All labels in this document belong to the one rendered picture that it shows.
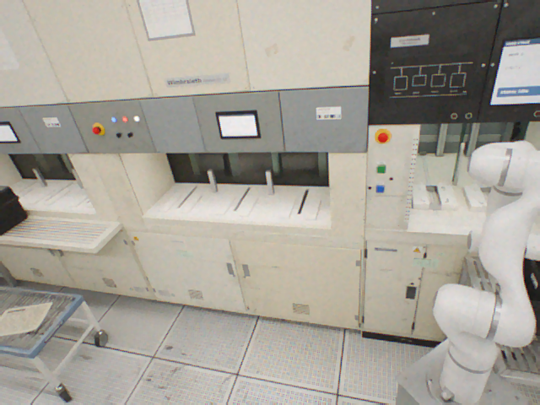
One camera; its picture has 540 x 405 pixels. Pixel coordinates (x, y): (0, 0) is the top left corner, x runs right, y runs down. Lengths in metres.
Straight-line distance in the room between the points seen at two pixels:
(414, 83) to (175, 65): 0.99
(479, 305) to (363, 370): 1.31
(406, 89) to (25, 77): 1.84
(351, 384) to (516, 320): 1.32
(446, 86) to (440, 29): 0.20
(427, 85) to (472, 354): 0.92
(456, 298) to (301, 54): 1.01
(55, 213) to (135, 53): 1.39
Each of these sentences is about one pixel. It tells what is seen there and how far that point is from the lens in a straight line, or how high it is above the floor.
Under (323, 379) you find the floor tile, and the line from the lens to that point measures 2.20.
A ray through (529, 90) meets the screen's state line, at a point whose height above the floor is 1.51.
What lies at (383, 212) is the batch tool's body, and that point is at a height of 0.97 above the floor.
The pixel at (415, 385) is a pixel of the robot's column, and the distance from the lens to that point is 1.35.
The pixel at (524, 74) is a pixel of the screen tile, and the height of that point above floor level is 1.57.
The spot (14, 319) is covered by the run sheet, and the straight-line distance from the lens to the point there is 2.62.
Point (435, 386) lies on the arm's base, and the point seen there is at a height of 0.77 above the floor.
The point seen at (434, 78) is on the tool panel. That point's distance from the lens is 1.44.
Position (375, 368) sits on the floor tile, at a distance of 2.25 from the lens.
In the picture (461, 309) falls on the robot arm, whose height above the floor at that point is 1.16.
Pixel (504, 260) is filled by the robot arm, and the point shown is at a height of 1.29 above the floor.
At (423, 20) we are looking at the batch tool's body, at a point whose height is 1.77.
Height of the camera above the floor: 1.91
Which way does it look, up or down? 33 degrees down
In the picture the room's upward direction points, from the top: 8 degrees counter-clockwise
